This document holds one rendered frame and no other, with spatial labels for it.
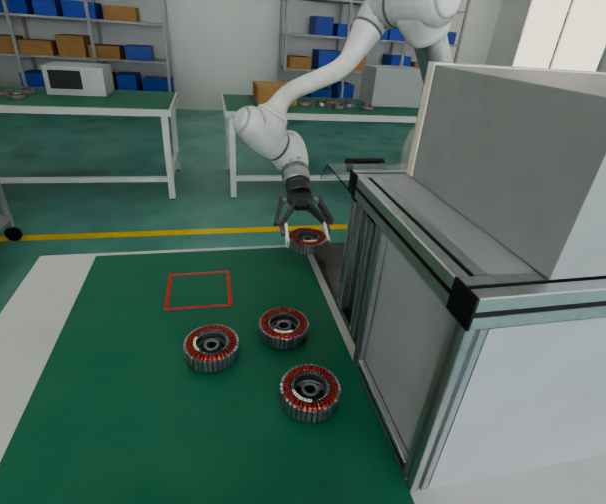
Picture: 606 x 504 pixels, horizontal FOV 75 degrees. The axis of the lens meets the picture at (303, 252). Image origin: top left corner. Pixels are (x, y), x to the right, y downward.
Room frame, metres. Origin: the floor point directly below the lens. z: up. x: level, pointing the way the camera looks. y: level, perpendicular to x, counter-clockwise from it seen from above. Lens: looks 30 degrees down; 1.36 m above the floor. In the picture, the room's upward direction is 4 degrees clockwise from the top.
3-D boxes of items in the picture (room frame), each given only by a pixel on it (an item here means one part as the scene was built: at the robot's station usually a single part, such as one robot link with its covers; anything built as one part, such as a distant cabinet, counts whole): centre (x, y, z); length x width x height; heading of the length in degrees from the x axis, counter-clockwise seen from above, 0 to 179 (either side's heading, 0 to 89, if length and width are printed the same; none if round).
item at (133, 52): (6.63, 2.71, 0.87); 0.42 x 0.36 x 0.19; 16
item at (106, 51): (6.53, 3.16, 0.86); 0.42 x 0.40 x 0.17; 104
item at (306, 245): (1.02, -0.01, 0.82); 0.11 x 0.11 x 0.04
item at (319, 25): (7.32, -0.02, 1.41); 0.42 x 0.28 x 0.26; 16
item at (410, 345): (0.49, -0.17, 0.91); 0.28 x 0.03 x 0.32; 14
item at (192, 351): (0.61, 0.17, 0.77); 0.11 x 0.11 x 0.04
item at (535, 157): (0.64, -0.45, 1.22); 0.44 x 0.39 x 0.20; 104
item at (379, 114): (3.92, -0.26, 0.38); 2.20 x 0.90 x 0.75; 104
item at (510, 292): (0.65, -0.47, 1.09); 0.68 x 0.44 x 0.05; 104
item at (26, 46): (6.30, 4.03, 0.87); 0.42 x 0.40 x 0.18; 103
